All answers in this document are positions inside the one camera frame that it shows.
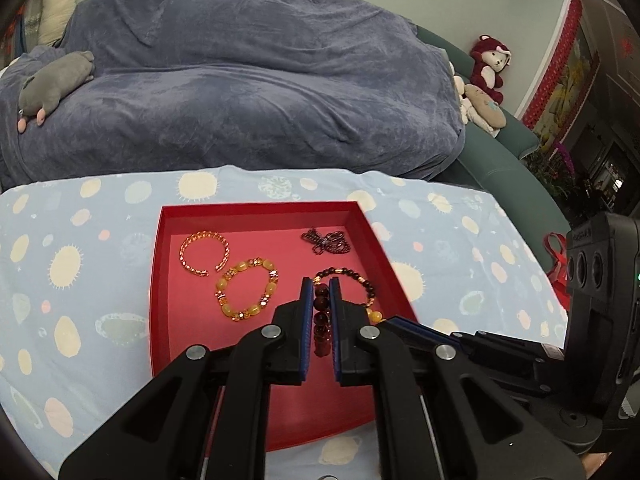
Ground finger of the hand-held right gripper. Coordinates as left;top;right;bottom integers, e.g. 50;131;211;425
377;316;466;356
450;331;566;396

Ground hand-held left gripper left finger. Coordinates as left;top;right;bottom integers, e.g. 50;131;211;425
57;276;315;480

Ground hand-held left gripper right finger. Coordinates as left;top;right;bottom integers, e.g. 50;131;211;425
327;276;586;480

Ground red bead bracelet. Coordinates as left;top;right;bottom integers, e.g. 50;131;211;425
312;284;332;358

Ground dark purple bead bracelet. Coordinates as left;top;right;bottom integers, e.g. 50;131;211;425
312;267;377;311

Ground yellow chunky bead bracelet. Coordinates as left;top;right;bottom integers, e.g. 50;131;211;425
214;256;281;322

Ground small purple bead strand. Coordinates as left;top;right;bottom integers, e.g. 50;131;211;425
301;228;351;257

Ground red cardboard box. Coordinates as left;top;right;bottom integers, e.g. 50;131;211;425
148;201;420;453

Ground gold woven cuff bracelet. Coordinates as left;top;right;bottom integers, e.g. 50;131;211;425
179;230;232;277

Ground red bag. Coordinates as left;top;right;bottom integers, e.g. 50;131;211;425
542;232;573;311

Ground dark cabinet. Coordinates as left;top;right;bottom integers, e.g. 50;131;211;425
570;125;640;221

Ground potted flowers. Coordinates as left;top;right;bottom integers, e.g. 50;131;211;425
525;140;581;196

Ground green sofa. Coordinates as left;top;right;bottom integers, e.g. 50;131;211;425
415;25;571;241

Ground light blue printed cloth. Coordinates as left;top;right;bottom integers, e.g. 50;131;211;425
0;164;568;480

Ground beige plush toy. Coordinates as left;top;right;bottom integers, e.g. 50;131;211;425
452;75;508;138

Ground blue-grey blanket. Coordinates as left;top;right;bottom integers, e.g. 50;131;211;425
0;0;467;193

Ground red monkey plush toy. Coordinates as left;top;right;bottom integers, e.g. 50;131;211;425
469;35;513;105

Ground grey plush toy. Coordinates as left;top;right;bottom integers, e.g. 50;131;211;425
17;50;96;133

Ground white pillow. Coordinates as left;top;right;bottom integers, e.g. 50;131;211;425
37;0;78;46

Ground red-framed wall painting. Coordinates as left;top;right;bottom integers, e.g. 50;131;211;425
522;0;601;146

